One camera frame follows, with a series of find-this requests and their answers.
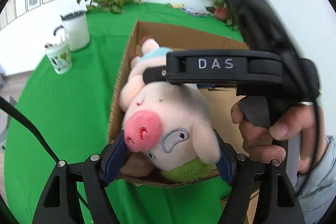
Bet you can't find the pink pig plush toy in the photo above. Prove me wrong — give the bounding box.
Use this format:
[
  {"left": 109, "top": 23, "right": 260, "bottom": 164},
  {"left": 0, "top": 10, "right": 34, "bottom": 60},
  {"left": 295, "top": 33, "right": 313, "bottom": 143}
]
[{"left": 119, "top": 36, "right": 220, "bottom": 183}]

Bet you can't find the black cable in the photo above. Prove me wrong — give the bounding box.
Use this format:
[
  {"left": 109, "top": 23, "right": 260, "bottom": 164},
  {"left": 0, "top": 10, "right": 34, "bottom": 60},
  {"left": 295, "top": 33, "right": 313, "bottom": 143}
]
[{"left": 0, "top": 96, "right": 90, "bottom": 212}]

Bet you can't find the right potted green plant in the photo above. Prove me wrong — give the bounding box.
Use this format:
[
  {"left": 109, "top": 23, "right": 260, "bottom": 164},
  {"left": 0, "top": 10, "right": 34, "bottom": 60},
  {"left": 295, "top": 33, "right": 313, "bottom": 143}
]
[{"left": 205, "top": 0, "right": 238, "bottom": 31}]

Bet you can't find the patterned paper cup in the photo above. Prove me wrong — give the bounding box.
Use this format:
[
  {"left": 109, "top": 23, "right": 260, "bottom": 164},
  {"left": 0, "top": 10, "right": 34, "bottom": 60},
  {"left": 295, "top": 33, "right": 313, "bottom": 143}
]
[{"left": 45, "top": 41, "right": 72, "bottom": 75}]

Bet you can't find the grey jacket sleeve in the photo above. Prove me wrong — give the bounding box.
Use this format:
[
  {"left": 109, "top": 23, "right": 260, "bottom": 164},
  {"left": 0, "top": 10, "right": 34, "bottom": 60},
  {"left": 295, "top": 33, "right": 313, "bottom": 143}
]
[{"left": 298, "top": 136, "right": 335, "bottom": 223}]

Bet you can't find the green white medicine box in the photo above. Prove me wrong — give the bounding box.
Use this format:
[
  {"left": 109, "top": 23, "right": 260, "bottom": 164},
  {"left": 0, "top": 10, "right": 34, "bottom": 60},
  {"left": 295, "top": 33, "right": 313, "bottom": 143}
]
[{"left": 197, "top": 84, "right": 236, "bottom": 89}]

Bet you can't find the small colourful packet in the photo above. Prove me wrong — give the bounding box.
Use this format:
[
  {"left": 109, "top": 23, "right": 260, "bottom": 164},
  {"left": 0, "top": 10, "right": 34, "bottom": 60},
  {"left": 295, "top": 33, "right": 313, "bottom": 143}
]
[{"left": 180, "top": 7, "right": 208, "bottom": 17}]

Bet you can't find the yellow small item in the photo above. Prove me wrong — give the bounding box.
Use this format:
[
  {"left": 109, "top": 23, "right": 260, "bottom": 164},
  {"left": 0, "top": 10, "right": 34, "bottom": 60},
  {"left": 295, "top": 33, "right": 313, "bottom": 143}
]
[{"left": 169, "top": 3, "right": 184, "bottom": 9}]

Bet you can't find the person's right hand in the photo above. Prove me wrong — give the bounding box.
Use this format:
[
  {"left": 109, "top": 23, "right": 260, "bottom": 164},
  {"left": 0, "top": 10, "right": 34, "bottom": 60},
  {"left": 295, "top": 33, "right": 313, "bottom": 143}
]
[{"left": 231, "top": 104, "right": 327, "bottom": 174}]

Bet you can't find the large shallow cardboard tray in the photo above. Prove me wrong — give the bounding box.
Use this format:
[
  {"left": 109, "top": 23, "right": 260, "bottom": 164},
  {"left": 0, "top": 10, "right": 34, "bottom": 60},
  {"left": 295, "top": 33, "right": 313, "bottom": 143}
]
[{"left": 108, "top": 20, "right": 247, "bottom": 188}]

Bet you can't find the green tablecloth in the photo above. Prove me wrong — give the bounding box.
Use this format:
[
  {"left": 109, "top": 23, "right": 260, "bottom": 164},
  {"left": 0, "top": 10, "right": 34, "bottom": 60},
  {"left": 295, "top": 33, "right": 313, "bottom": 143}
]
[{"left": 5, "top": 3, "right": 240, "bottom": 223}]

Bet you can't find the white kettle jug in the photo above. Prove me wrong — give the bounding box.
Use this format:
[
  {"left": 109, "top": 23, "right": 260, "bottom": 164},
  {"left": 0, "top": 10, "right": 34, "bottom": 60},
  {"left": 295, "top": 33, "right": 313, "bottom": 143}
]
[{"left": 53, "top": 10, "right": 90, "bottom": 52}]

